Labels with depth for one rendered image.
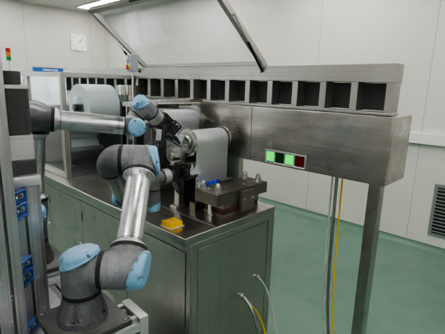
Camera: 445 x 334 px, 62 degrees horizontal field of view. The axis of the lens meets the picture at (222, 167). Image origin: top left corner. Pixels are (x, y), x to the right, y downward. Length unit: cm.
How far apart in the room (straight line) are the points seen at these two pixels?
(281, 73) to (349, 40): 248
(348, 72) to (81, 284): 134
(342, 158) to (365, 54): 260
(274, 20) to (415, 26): 165
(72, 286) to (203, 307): 81
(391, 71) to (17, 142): 140
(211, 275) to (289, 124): 83
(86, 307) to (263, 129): 124
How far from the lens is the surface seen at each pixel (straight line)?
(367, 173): 174
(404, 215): 425
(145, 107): 171
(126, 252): 118
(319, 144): 182
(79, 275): 119
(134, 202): 127
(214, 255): 178
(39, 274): 142
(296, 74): 188
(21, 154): 131
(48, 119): 155
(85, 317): 125
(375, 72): 171
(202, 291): 182
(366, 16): 433
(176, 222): 172
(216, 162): 201
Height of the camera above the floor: 155
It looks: 13 degrees down
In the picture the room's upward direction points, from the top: 2 degrees clockwise
